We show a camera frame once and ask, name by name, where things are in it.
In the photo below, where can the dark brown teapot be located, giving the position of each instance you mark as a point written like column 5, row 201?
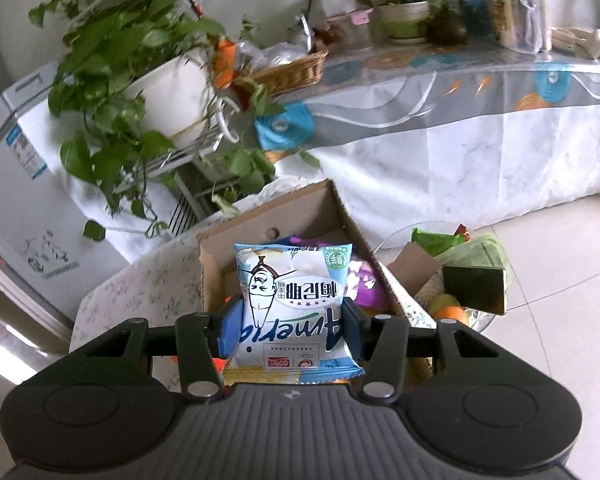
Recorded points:
column 447, row 28

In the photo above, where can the large pothos plant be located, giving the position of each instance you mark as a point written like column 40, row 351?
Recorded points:
column 103, row 77

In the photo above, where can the wicker basket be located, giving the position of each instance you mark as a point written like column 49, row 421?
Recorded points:
column 281, row 69

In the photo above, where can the white freezer appliance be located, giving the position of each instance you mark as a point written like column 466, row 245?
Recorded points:
column 58, row 240

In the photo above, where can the orange fruit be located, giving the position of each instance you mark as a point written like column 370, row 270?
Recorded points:
column 456, row 313

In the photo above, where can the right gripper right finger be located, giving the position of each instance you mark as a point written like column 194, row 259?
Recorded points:
column 380, row 343

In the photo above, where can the floral cloth cover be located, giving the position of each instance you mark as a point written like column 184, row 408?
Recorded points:
column 194, row 272

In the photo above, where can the white blue snack packet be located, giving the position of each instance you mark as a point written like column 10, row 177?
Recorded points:
column 292, row 321

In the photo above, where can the patterned tablecloth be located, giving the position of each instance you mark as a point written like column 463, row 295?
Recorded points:
column 476, row 134

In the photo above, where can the gold can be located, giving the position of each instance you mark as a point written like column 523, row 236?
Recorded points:
column 501, row 15

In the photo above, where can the green round plant pot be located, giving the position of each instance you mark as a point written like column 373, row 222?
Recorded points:
column 405, row 23

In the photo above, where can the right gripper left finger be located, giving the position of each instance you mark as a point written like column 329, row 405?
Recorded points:
column 201, row 339

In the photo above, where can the purple snack packet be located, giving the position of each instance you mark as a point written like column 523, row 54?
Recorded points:
column 365, row 279

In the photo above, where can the clear plastic bag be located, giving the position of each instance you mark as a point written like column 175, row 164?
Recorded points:
column 532, row 33

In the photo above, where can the white metal plant stand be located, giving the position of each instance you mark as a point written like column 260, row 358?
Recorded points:
column 192, row 173

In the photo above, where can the orange cup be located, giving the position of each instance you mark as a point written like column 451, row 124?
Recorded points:
column 223, row 60

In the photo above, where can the green cloth bag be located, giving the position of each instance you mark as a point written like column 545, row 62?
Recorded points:
column 482, row 251

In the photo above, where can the cardboard box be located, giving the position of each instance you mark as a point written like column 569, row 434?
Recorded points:
column 331, row 222

